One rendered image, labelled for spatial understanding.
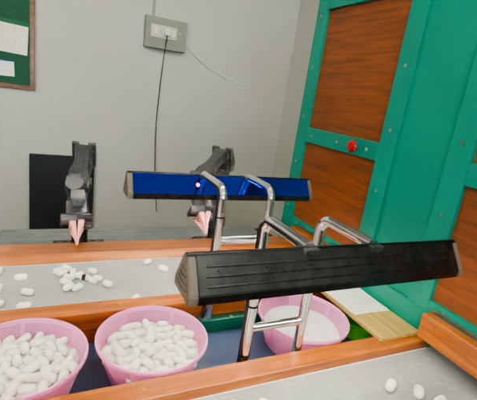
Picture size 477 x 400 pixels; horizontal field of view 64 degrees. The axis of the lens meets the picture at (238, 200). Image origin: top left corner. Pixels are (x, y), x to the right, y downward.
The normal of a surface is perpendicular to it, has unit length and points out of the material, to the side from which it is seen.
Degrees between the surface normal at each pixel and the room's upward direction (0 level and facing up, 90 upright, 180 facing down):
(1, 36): 90
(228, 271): 58
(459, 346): 90
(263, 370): 0
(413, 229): 90
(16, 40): 90
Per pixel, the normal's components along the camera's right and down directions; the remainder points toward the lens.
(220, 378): 0.14, -0.96
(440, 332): -0.90, -0.01
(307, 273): 0.42, -0.26
